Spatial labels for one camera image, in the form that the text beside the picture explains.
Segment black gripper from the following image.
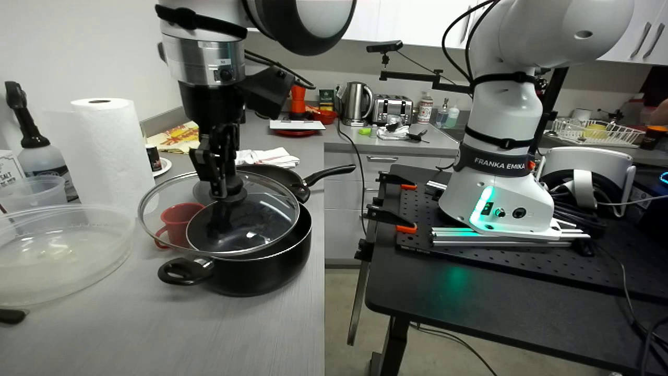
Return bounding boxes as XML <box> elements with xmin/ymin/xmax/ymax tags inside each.
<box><xmin>177</xmin><ymin>80</ymin><xmax>246</xmax><ymax>205</ymax></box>

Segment glass lid with black knob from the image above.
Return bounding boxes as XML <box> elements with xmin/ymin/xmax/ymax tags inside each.
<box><xmin>135</xmin><ymin>169</ymin><xmax>303</xmax><ymax>261</ymax></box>

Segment yellow red patterned towel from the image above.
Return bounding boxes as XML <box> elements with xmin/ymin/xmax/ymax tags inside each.
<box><xmin>147</xmin><ymin>120</ymin><xmax>202</xmax><ymax>153</ymax></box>

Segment white plate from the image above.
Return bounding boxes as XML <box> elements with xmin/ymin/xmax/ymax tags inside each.
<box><xmin>149</xmin><ymin>155</ymin><xmax>175</xmax><ymax>179</ymax></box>

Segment small brown jar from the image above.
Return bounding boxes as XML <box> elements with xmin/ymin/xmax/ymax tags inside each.
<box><xmin>145</xmin><ymin>144</ymin><xmax>166</xmax><ymax>172</ymax></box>

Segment red cup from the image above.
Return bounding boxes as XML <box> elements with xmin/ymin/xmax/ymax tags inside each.
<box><xmin>152</xmin><ymin>200</ymin><xmax>209</xmax><ymax>250</ymax></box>

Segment black frying pan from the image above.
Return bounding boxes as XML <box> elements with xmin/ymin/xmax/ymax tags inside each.
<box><xmin>234</xmin><ymin>161</ymin><xmax>360</xmax><ymax>205</ymax></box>

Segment orange bottle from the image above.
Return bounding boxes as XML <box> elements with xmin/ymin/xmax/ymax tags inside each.
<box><xmin>289</xmin><ymin>80</ymin><xmax>309</xmax><ymax>118</ymax></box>

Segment white paper towel roll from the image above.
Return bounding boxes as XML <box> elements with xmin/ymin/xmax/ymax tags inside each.
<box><xmin>51</xmin><ymin>96</ymin><xmax>156</xmax><ymax>219</ymax></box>

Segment black cooking pot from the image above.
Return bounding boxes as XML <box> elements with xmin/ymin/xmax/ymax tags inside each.
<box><xmin>156</xmin><ymin>206</ymin><xmax>315</xmax><ymax>299</ymax></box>

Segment steel kettle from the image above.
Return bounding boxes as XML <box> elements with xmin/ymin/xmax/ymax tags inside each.
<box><xmin>338</xmin><ymin>78</ymin><xmax>379</xmax><ymax>130</ymax></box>

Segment clear plastic container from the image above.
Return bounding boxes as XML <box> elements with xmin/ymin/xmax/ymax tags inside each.
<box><xmin>0</xmin><ymin>172</ymin><xmax>139</xmax><ymax>309</ymax></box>

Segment silver toaster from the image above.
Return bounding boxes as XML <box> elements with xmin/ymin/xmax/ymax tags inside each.
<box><xmin>371</xmin><ymin>94</ymin><xmax>418</xmax><ymax>126</ymax></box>

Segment spray bottle with black trigger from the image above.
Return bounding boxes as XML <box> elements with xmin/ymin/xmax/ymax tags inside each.
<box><xmin>2</xmin><ymin>78</ymin><xmax>70</xmax><ymax>178</ymax></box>

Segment white labelled box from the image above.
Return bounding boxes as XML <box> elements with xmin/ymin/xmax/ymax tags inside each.
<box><xmin>0</xmin><ymin>147</ymin><xmax>32</xmax><ymax>194</ymax></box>

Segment black perforated robot table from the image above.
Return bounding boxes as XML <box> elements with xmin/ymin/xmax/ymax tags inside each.
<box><xmin>358</xmin><ymin>162</ymin><xmax>668</xmax><ymax>376</ymax></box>

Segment white headset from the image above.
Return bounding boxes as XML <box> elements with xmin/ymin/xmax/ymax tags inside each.
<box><xmin>539</xmin><ymin>144</ymin><xmax>640</xmax><ymax>212</ymax></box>

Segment white dish rack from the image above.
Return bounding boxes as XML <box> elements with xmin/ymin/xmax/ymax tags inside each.
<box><xmin>550</xmin><ymin>111</ymin><xmax>648</xmax><ymax>149</ymax></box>

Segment black clamp with orange handle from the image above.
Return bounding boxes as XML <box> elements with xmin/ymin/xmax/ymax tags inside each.
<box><xmin>374</xmin><ymin>169</ymin><xmax>421</xmax><ymax>194</ymax></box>
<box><xmin>360</xmin><ymin>202</ymin><xmax>421</xmax><ymax>240</ymax></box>

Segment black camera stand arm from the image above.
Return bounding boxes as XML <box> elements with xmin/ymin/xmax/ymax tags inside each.
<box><xmin>365</xmin><ymin>37</ymin><xmax>477</xmax><ymax>94</ymax></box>

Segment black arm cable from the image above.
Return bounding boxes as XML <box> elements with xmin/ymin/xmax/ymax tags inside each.
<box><xmin>438</xmin><ymin>0</ymin><xmax>505</xmax><ymax>89</ymax></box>

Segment aluminium rail bars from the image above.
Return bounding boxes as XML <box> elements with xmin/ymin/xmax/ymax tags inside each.
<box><xmin>428</xmin><ymin>219</ymin><xmax>595</xmax><ymax>250</ymax></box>

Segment white wall cabinet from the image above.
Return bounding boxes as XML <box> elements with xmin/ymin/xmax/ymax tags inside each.
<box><xmin>595</xmin><ymin>0</ymin><xmax>668</xmax><ymax>68</ymax></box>

